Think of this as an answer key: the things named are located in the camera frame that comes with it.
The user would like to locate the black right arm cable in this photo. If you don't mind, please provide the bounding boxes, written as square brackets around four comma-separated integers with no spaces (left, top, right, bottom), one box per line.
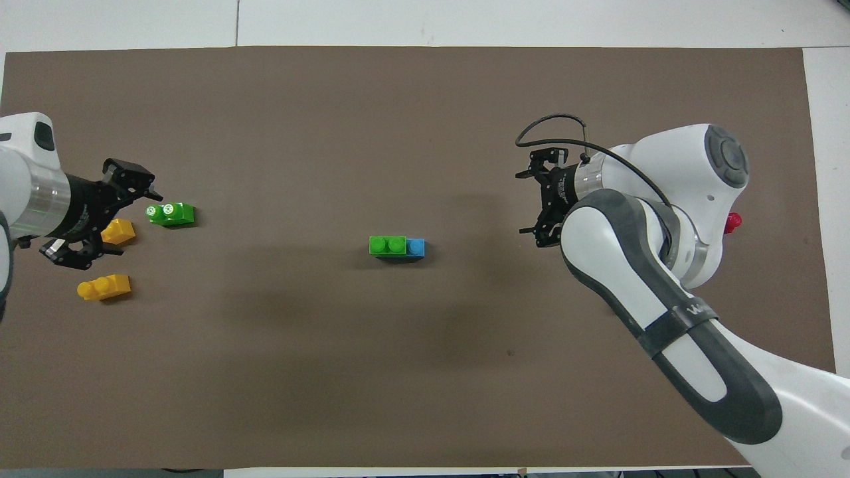
[516,114,671,206]

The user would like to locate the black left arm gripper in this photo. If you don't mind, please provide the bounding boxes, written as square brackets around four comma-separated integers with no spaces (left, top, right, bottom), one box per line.
[39,158,163,271]

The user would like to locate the brown table mat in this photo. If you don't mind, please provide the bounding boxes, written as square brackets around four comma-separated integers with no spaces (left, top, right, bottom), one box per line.
[0,45,845,471]

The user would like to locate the yellow two-stud toy brick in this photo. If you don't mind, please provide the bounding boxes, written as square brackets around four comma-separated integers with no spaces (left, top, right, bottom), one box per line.
[100,218,137,245]
[76,274,131,302]

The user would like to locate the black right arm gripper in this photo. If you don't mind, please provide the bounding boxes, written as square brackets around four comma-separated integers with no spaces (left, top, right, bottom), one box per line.
[515,147,575,248]

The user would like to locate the green brick with stickered studs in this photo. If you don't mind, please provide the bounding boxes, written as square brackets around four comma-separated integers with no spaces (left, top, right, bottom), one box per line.
[145,202,196,228]

